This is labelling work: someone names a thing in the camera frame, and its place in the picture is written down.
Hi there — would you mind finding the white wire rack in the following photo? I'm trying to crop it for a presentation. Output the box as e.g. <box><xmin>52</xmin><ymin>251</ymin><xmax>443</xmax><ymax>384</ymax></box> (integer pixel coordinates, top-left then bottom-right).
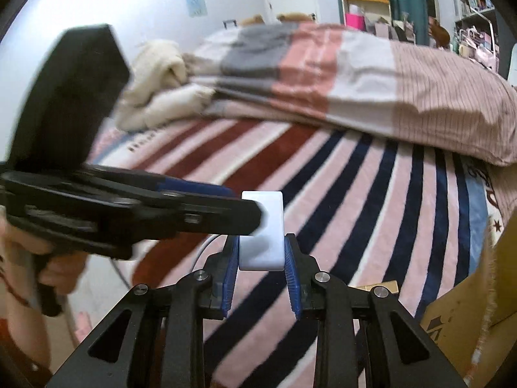
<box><xmin>456</xmin><ymin>10</ymin><xmax>500</xmax><ymax>72</ymax></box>

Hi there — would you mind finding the white headboard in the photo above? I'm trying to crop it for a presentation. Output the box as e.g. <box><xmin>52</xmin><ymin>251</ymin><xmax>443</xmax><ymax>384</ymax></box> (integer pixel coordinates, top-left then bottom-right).
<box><xmin>506</xmin><ymin>42</ymin><xmax>517</xmax><ymax>88</ymax></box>

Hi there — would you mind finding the striped patchwork duvet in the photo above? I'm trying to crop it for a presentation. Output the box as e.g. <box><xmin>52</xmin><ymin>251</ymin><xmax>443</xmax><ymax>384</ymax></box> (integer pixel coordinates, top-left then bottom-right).
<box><xmin>184</xmin><ymin>22</ymin><xmax>517</xmax><ymax>167</ymax></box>

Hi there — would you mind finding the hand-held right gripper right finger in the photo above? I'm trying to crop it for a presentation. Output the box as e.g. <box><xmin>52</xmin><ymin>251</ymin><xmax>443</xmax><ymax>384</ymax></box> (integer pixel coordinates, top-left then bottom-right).
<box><xmin>284</xmin><ymin>233</ymin><xmax>457</xmax><ymax>388</ymax></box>

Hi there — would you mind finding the gold ruler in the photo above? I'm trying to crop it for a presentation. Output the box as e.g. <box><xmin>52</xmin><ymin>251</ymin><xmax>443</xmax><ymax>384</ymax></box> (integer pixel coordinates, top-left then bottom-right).
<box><xmin>351</xmin><ymin>280</ymin><xmax>399</xmax><ymax>294</ymax></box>

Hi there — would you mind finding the white charger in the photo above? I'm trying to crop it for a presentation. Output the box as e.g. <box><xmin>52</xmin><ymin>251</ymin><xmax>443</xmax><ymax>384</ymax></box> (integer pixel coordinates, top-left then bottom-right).
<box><xmin>238</xmin><ymin>190</ymin><xmax>286</xmax><ymax>272</ymax></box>

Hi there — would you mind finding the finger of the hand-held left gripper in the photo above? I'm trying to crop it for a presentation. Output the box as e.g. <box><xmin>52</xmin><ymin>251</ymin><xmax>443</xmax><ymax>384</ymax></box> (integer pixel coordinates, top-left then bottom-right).
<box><xmin>132</xmin><ymin>199</ymin><xmax>264</xmax><ymax>244</ymax></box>
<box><xmin>82</xmin><ymin>165</ymin><xmax>236</xmax><ymax>201</ymax></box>

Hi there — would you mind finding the brown cardboard box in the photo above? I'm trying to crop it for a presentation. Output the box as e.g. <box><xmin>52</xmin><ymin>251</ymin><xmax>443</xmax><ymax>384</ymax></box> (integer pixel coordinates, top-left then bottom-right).
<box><xmin>419</xmin><ymin>202</ymin><xmax>517</xmax><ymax>388</ymax></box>

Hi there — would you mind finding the person's left hand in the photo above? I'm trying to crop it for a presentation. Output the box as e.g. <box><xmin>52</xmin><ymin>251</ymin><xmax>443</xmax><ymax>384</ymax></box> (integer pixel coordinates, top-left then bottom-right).
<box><xmin>0</xmin><ymin>212</ymin><xmax>88</xmax><ymax>298</ymax></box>

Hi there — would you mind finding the red string bracelet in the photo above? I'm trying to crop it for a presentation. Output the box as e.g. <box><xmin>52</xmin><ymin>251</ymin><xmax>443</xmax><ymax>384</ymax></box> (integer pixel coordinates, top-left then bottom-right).
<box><xmin>0</xmin><ymin>275</ymin><xmax>32</xmax><ymax>308</ymax></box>

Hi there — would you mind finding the person's left forearm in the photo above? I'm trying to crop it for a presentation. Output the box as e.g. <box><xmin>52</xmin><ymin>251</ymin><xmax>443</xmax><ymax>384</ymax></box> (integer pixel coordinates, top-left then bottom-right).
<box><xmin>0</xmin><ymin>287</ymin><xmax>54</xmax><ymax>376</ymax></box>

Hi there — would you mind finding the bright pink bag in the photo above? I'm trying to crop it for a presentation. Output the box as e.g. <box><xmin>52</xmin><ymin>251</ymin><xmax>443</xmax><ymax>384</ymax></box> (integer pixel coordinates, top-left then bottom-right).
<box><xmin>344</xmin><ymin>12</ymin><xmax>366</xmax><ymax>32</ymax></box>

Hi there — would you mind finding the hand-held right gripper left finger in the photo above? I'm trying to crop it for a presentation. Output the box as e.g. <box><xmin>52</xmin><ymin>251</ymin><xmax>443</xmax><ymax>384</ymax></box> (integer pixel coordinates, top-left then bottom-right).
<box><xmin>48</xmin><ymin>234</ymin><xmax>241</xmax><ymax>388</ymax></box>

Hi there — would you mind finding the cream fleece blanket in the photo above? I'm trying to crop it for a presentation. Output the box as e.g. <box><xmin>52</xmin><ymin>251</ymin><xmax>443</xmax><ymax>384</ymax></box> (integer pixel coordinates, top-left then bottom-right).
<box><xmin>115</xmin><ymin>39</ymin><xmax>216</xmax><ymax>132</ymax></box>

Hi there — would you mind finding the blue wall poster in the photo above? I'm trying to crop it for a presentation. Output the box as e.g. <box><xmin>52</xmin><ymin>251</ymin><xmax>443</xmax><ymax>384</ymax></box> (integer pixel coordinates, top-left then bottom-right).
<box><xmin>185</xmin><ymin>0</ymin><xmax>208</xmax><ymax>18</ymax></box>

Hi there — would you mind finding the brown plush figure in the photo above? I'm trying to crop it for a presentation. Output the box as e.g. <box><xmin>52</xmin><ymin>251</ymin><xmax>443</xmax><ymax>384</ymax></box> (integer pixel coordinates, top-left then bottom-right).
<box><xmin>427</xmin><ymin>16</ymin><xmax>451</xmax><ymax>48</ymax></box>

